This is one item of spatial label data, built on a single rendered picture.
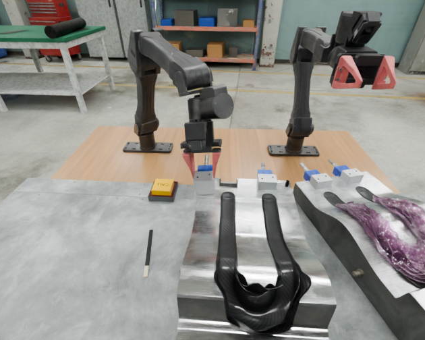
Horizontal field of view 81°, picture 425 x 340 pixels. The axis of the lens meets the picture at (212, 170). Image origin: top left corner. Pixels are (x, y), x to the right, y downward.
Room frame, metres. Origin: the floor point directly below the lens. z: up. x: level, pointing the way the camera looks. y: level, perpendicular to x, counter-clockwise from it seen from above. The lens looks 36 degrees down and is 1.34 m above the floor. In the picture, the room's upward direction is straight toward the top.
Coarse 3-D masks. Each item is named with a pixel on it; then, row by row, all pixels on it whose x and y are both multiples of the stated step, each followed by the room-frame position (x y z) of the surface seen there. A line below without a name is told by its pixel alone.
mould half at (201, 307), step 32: (256, 192) 0.51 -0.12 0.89; (288, 192) 0.51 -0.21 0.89; (256, 224) 0.40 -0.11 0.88; (288, 224) 0.40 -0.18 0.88; (192, 256) 0.29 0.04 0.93; (256, 256) 0.29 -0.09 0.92; (192, 288) 0.22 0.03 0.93; (320, 288) 0.22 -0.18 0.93; (192, 320) 0.20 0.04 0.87; (224, 320) 0.20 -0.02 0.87; (320, 320) 0.19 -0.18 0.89
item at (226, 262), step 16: (224, 192) 0.51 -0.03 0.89; (224, 208) 0.46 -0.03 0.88; (272, 208) 0.46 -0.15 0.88; (224, 224) 0.41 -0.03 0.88; (272, 224) 0.41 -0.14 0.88; (224, 240) 0.36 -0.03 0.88; (272, 240) 0.36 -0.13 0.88; (224, 256) 0.29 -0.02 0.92; (288, 256) 0.29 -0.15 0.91; (224, 272) 0.26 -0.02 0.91; (288, 272) 0.26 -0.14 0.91; (224, 288) 0.21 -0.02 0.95; (240, 288) 0.22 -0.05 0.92; (256, 288) 0.21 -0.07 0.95; (272, 288) 0.21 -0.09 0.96; (288, 288) 0.24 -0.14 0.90; (304, 288) 0.21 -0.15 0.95; (240, 304) 0.22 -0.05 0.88; (256, 304) 0.21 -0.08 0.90; (272, 304) 0.22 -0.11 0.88; (288, 304) 0.22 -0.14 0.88; (240, 320) 0.18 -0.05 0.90; (256, 320) 0.19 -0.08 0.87; (272, 320) 0.19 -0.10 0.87; (288, 320) 0.19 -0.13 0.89
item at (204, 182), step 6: (204, 162) 0.59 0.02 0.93; (198, 168) 0.56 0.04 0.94; (204, 168) 0.55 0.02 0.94; (210, 168) 0.55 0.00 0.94; (198, 174) 0.52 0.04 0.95; (204, 174) 0.52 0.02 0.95; (210, 174) 0.51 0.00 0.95; (198, 180) 0.50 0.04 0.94; (204, 180) 0.49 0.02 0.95; (210, 180) 0.49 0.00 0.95; (198, 186) 0.50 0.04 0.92; (204, 186) 0.50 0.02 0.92; (210, 186) 0.49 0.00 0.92; (198, 192) 0.50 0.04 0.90; (204, 192) 0.50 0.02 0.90; (210, 192) 0.50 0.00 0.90
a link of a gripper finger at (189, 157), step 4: (188, 148) 0.56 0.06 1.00; (184, 152) 0.54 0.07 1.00; (188, 152) 0.54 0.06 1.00; (184, 156) 0.52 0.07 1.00; (188, 156) 0.52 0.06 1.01; (192, 156) 0.55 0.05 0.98; (184, 160) 0.52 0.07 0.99; (188, 160) 0.52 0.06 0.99; (192, 160) 0.55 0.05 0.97; (188, 164) 0.52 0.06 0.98; (192, 164) 0.55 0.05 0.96; (192, 168) 0.52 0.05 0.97; (192, 172) 0.51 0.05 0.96; (192, 176) 0.51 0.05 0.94
